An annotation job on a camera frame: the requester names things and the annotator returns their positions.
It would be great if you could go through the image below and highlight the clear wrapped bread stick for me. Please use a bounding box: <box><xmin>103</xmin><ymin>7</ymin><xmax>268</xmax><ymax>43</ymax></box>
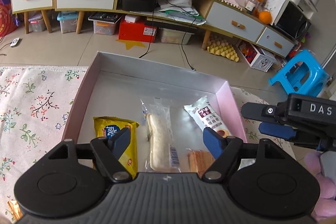
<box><xmin>141</xmin><ymin>97</ymin><xmax>181</xmax><ymax>173</ymax></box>

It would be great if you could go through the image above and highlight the floral tablecloth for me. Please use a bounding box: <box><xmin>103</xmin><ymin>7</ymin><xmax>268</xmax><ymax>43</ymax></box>
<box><xmin>0</xmin><ymin>65</ymin><xmax>297</xmax><ymax>223</ymax></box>

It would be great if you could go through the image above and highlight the pink cardboard box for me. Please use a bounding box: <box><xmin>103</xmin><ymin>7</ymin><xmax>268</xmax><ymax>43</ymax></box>
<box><xmin>63</xmin><ymin>52</ymin><xmax>246</xmax><ymax>172</ymax></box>

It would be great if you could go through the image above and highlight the blue plastic stool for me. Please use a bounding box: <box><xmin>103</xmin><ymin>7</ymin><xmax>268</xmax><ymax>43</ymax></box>
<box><xmin>268</xmin><ymin>49</ymin><xmax>330</xmax><ymax>97</ymax></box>

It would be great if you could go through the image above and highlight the clear bin blue lid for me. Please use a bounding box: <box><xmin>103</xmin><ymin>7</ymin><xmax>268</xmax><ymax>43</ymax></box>
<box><xmin>57</xmin><ymin>11</ymin><xmax>79</xmax><ymax>34</ymax></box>

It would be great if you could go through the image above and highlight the red shoe box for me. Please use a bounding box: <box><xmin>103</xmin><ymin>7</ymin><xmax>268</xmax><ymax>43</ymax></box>
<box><xmin>118</xmin><ymin>18</ymin><xmax>157</xmax><ymax>43</ymax></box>

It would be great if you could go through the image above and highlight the white chocolate roll packet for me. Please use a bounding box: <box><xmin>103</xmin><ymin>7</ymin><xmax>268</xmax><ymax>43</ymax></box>
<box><xmin>183</xmin><ymin>96</ymin><xmax>231</xmax><ymax>138</ymax></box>

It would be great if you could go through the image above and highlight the yellow egg tray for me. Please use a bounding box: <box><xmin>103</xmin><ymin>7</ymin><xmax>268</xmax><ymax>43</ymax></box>
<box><xmin>206</xmin><ymin>35</ymin><xmax>239</xmax><ymax>63</ymax></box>

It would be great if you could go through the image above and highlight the white patterned box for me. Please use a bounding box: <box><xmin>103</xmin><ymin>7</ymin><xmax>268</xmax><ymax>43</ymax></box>
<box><xmin>237</xmin><ymin>40</ymin><xmax>277</xmax><ymax>73</ymax></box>

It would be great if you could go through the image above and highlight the clear bin with keyboard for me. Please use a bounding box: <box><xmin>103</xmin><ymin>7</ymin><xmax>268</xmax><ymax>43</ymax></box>
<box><xmin>88</xmin><ymin>12</ymin><xmax>122</xmax><ymax>35</ymax></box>

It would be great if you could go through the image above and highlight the lower orange fruit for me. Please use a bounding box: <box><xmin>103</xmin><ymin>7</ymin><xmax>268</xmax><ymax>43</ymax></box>
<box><xmin>258</xmin><ymin>10</ymin><xmax>272</xmax><ymax>24</ymax></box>

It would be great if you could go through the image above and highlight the clear wrapped toast biscuit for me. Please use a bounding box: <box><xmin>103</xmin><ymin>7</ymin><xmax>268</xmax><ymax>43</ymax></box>
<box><xmin>187</xmin><ymin>149</ymin><xmax>215</xmax><ymax>178</ymax></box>

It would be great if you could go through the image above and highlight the black microwave oven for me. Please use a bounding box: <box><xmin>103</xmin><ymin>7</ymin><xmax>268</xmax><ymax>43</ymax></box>
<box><xmin>265</xmin><ymin>0</ymin><xmax>311</xmax><ymax>42</ymax></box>

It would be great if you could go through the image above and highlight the yellow cracker packet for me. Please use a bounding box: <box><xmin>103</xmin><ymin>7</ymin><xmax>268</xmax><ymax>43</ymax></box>
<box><xmin>93</xmin><ymin>117</ymin><xmax>139</xmax><ymax>178</ymax></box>

